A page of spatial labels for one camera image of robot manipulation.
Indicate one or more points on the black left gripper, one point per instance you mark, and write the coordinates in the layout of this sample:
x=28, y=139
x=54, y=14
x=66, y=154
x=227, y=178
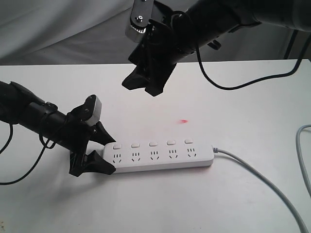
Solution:
x=75, y=135

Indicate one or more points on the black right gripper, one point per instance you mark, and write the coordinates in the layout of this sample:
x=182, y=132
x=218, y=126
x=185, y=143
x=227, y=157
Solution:
x=167, y=40

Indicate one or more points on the white five-outlet power strip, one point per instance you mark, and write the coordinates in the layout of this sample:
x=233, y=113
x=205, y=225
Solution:
x=158, y=154

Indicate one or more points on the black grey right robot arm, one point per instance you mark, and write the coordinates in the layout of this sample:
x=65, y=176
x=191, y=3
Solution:
x=213, y=18

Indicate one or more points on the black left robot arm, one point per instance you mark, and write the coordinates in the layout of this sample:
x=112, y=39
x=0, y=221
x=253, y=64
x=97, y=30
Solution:
x=18, y=105

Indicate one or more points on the grey backdrop cloth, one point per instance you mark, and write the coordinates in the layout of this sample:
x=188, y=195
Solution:
x=62, y=32

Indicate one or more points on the black tripod stand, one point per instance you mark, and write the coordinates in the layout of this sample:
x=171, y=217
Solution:
x=290, y=45

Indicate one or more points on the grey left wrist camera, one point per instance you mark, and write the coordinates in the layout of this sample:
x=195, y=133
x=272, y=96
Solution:
x=91, y=110

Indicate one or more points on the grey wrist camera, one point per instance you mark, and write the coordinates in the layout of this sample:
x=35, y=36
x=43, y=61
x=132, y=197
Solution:
x=91, y=110
x=139, y=19

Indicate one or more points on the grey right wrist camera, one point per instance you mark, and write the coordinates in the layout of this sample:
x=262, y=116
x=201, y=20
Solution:
x=139, y=19

